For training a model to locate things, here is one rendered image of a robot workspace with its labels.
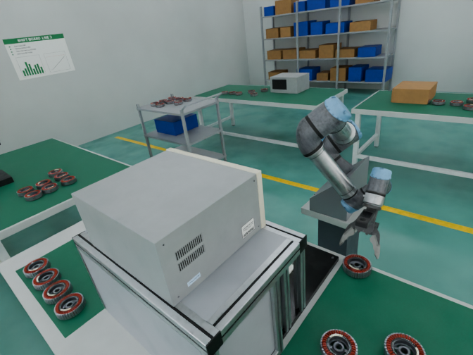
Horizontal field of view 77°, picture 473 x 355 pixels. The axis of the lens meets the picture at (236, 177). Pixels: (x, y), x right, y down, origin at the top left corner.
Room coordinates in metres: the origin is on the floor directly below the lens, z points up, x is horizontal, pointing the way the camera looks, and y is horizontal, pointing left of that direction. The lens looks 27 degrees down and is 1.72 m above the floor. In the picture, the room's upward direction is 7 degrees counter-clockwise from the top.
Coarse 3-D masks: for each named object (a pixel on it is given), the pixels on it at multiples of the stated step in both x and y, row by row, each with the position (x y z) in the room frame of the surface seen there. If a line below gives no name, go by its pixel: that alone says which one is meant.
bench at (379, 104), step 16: (384, 96) 3.45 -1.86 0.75; (448, 96) 3.13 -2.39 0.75; (464, 96) 3.06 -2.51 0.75; (352, 112) 3.14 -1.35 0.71; (368, 112) 3.03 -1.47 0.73; (384, 112) 2.92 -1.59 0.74; (400, 112) 2.83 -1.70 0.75; (416, 112) 2.77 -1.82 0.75; (432, 112) 2.71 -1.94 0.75; (448, 112) 2.65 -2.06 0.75; (464, 112) 2.60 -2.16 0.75; (368, 144) 3.42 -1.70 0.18; (352, 160) 3.15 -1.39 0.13; (384, 160) 2.91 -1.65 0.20; (464, 176) 2.42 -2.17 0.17
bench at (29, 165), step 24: (48, 144) 3.27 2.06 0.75; (72, 144) 3.16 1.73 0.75; (0, 168) 2.69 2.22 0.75; (24, 168) 2.61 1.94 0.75; (48, 168) 2.53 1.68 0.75; (72, 168) 2.45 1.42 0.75; (96, 168) 2.38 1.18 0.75; (120, 168) 2.31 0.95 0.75; (0, 192) 2.14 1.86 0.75; (72, 192) 1.98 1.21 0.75; (0, 216) 1.75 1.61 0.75; (24, 216) 1.71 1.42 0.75; (48, 216) 1.75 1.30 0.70
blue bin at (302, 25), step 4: (308, 20) 7.73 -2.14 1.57; (312, 20) 7.60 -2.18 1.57; (316, 20) 7.73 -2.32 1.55; (300, 24) 7.58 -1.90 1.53; (304, 24) 7.50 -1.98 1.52; (308, 24) 7.49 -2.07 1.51; (300, 28) 7.58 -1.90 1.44; (304, 28) 7.50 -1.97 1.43; (308, 28) 7.49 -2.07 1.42; (300, 32) 7.58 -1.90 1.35; (304, 32) 7.50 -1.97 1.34; (308, 32) 7.49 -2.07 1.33
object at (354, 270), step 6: (348, 258) 0.94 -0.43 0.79; (354, 258) 0.94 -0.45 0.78; (360, 258) 0.93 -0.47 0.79; (366, 258) 0.93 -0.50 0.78; (348, 264) 0.90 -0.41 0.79; (354, 264) 0.91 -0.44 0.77; (360, 264) 0.90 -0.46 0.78; (366, 264) 0.89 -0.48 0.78; (348, 270) 0.87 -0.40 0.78; (354, 270) 0.86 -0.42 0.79; (360, 270) 0.86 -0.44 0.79; (366, 270) 0.86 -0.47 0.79; (354, 276) 0.87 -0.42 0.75; (360, 276) 0.85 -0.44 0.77; (366, 276) 0.85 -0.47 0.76
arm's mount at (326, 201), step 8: (368, 160) 1.42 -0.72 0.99; (360, 168) 1.34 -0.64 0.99; (352, 176) 1.26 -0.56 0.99; (360, 176) 1.35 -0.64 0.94; (328, 184) 1.41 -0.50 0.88; (360, 184) 1.36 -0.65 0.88; (320, 192) 1.33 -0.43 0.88; (328, 192) 1.30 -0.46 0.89; (336, 192) 1.27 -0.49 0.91; (312, 200) 1.36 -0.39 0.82; (320, 200) 1.33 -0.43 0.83; (328, 200) 1.30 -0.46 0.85; (336, 200) 1.27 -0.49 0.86; (312, 208) 1.36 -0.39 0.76; (320, 208) 1.33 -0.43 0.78; (328, 208) 1.30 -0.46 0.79; (336, 208) 1.27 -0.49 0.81; (344, 208) 1.24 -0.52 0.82; (336, 216) 1.27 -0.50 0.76; (344, 216) 1.24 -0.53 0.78
